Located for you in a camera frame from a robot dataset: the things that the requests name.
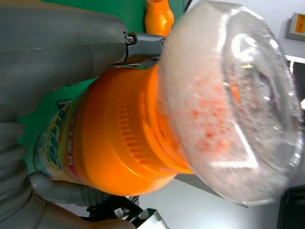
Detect green table mat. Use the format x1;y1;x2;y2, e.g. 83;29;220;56
17;0;185;175

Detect red panel white frame cabinet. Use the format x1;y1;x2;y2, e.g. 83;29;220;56
285;12;305;42

